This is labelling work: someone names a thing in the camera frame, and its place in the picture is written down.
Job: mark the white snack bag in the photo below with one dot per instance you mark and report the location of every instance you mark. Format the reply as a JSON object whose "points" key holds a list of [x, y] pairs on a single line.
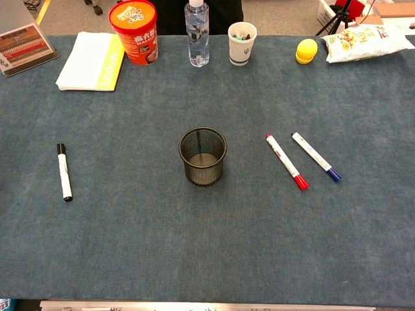
{"points": [[356, 42]]}

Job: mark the binder clips in cup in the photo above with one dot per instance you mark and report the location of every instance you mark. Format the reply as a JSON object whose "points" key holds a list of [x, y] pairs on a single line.
{"points": [[246, 36]]}

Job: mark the aluminium profile rail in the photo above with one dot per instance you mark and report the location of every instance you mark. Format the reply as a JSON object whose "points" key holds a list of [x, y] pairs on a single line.
{"points": [[227, 306]]}

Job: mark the white plastic crate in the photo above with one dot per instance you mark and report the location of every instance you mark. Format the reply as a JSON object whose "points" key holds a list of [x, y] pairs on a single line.
{"points": [[325, 14]]}

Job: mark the orange instant noodle cup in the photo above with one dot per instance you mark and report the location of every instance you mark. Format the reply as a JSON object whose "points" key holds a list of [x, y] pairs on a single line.
{"points": [[136, 39]]}

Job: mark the clear plastic water bottle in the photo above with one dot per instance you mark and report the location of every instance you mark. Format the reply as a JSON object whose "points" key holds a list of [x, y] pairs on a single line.
{"points": [[197, 39]]}

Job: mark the framed patterned picture card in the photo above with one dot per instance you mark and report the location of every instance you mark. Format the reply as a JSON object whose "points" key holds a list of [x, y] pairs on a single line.
{"points": [[22, 48]]}

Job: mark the black chair caster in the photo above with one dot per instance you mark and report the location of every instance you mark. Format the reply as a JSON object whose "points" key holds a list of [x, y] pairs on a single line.
{"points": [[97, 10]]}

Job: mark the red capped white marker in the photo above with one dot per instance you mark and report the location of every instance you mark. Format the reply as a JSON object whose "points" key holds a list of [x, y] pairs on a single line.
{"points": [[287, 162]]}

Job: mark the red box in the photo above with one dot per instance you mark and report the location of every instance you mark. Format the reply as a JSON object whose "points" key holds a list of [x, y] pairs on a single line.
{"points": [[356, 8]]}

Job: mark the black tripod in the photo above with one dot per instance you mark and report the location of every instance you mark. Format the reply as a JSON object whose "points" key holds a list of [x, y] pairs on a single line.
{"points": [[338, 16]]}

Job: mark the blue-grey felt table cloth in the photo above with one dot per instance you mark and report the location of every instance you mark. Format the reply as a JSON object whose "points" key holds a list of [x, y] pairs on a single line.
{"points": [[207, 243]]}

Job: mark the brown cardboard box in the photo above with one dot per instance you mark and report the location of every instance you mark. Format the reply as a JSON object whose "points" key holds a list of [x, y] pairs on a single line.
{"points": [[398, 9]]}

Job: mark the black capped white marker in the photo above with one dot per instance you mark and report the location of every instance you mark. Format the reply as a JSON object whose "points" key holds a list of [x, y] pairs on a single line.
{"points": [[64, 175]]}

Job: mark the black mesh pen cup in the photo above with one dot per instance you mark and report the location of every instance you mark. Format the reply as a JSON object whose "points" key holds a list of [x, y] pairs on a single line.
{"points": [[204, 176]]}

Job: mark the blue printed packet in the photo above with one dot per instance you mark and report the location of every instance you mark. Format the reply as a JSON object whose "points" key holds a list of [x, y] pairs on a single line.
{"points": [[6, 305]]}

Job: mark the white and yellow notebook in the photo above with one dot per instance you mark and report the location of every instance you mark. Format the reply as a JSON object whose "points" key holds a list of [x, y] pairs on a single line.
{"points": [[87, 61]]}

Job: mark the yellow egg-shaped container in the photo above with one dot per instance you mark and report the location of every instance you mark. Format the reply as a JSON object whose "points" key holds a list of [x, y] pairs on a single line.
{"points": [[306, 50]]}

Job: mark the white paper cup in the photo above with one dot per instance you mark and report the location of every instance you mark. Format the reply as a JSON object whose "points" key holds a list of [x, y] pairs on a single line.
{"points": [[241, 50]]}

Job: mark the blue capped white marker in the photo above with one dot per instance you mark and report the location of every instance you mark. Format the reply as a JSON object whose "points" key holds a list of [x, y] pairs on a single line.
{"points": [[316, 156]]}

